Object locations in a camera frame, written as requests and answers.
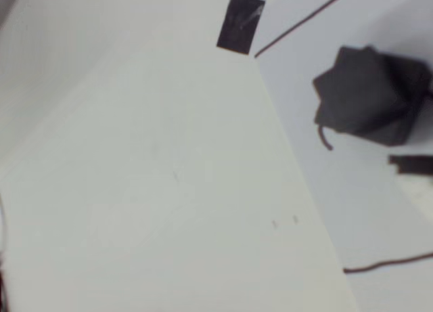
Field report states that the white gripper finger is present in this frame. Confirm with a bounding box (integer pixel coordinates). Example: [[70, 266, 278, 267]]
[[388, 154, 433, 223]]

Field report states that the white paper sheet with markings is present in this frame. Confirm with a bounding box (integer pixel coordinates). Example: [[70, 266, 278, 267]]
[[254, 0, 433, 312]]

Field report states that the scuffed black tape piece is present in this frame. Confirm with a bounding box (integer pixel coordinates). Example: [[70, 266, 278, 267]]
[[215, 0, 267, 56]]

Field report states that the black cube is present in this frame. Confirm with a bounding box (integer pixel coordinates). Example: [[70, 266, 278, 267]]
[[311, 45, 433, 148]]

